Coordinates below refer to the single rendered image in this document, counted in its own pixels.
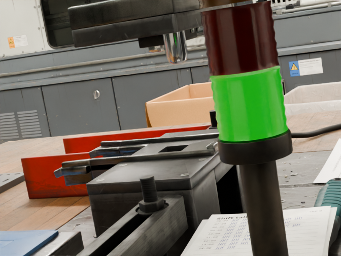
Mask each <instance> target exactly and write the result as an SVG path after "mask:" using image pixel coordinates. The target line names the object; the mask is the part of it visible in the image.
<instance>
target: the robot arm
mask: <svg viewBox="0 0 341 256"><path fill-rule="evenodd" d="M24 181H25V178H24V173H23V172H17V173H2V174H0V194H1V193H3V192H5V191H7V190H8V189H10V188H12V187H14V186H16V185H18V184H20V183H22V182H24Z"/></svg>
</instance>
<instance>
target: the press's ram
mask: <svg viewBox="0 0 341 256"><path fill-rule="evenodd" d="M99 1H100V2H97V3H91V4H86V5H80V6H75V7H69V8H68V9H67V10H68V14H69V19H70V25H71V29H72V35H73V41H74V46H75V48H78V47H85V46H91V45H98V44H104V43H111V42H118V41H125V40H131V39H138V41H139V47H140V48H148V49H149V53H155V52H161V51H165V55H166V58H167V60H168V62H170V63H172V64H180V63H183V62H184V61H186V60H187V57H188V50H187V44H186V41H187V40H191V39H194V38H197V31H200V26H202V23H201V14H200V12H203V11H209V10H214V9H221V8H227V7H231V4H227V5H221V6H215V7H209V8H203V9H199V1H198V0H99Z"/></svg>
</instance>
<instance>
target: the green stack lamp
mask: <svg viewBox="0 0 341 256"><path fill-rule="evenodd" d="M210 80H211V83H212V84H211V89H212V91H213V100H214V103H215V104H214V109H215V111H216V120H217V123H218V124H217V129H218V131H219V139H220V140H223V141H232V142H236V141H251V140H258V139H264V138H268V137H272V136H276V135H279V134H282V133H284V132H285V131H287V130H288V126H287V116H286V114H285V111H286V107H285V105H284V95H283V86H282V84H281V80H282V76H281V74H280V66H275V67H272V68H268V69H264V70H258V71H253V72H247V73H240V74H233V75H222V76H210Z"/></svg>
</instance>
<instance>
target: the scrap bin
mask: <svg viewBox="0 0 341 256"><path fill-rule="evenodd" d="M210 126H211V124H209V125H198V126H187V127H176V128H170V129H159V130H148V131H137V132H126V133H115V134H104V135H93V136H82V137H71V138H63V144H64V149H65V154H58V155H45V156H33V157H22V158H21V163H22V168H23V173H24V178H25V183H26V187H27V192H28V197H29V199H44V198H64V197H84V196H89V195H88V192H87V187H86V184H79V185H70V186H66V185H65V180H64V176H61V177H59V178H56V177H55V175H54V171H55V170H57V169H59V168H61V167H62V165H61V163H63V162H68V161H76V160H81V159H91V157H90V155H89V152H90V151H92V150H94V149H96V148H98V147H100V146H101V145H100V143H101V142H102V141H119V140H133V139H145V138H157V137H161V136H162V135H164V134H165V133H175V132H187V131H198V130H208V129H209V127H210Z"/></svg>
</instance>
